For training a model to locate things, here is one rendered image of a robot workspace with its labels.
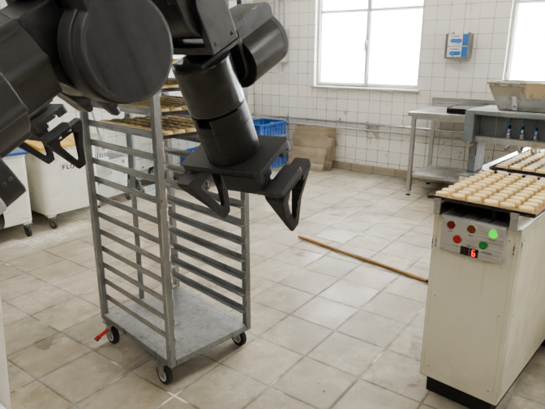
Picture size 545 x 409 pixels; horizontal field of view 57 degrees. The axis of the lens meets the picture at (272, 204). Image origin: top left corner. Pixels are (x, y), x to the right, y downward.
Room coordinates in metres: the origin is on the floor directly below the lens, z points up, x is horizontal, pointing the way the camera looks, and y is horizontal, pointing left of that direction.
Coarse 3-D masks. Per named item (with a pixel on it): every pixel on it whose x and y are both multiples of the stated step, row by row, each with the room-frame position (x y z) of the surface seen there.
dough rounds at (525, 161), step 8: (528, 152) 2.80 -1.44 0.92; (536, 152) 2.82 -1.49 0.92; (512, 160) 2.58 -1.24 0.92; (520, 160) 2.61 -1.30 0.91; (528, 160) 2.58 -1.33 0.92; (536, 160) 2.62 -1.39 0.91; (544, 160) 2.58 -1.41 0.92; (512, 168) 2.42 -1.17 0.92; (520, 168) 2.41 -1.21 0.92; (528, 168) 2.39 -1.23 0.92; (536, 168) 2.41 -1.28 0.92; (544, 168) 2.39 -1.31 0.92
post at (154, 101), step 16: (160, 112) 1.95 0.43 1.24; (160, 128) 1.95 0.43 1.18; (160, 144) 1.94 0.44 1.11; (160, 160) 1.94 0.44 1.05; (160, 176) 1.94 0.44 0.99; (160, 192) 1.93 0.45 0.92; (160, 208) 1.93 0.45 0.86; (160, 224) 1.94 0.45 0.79; (160, 240) 1.94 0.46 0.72; (160, 256) 1.95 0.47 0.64
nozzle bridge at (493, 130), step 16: (480, 112) 2.54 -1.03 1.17; (496, 112) 2.49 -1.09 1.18; (512, 112) 2.47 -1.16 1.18; (528, 112) 2.47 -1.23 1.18; (464, 128) 2.59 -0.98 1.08; (480, 128) 2.62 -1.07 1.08; (496, 128) 2.56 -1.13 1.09; (512, 128) 2.51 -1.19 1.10; (528, 128) 2.46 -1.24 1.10; (544, 128) 2.41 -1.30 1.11; (480, 144) 2.68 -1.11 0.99; (512, 144) 2.46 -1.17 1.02; (528, 144) 2.41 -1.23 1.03; (544, 144) 2.36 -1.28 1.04; (480, 160) 2.70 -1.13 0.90
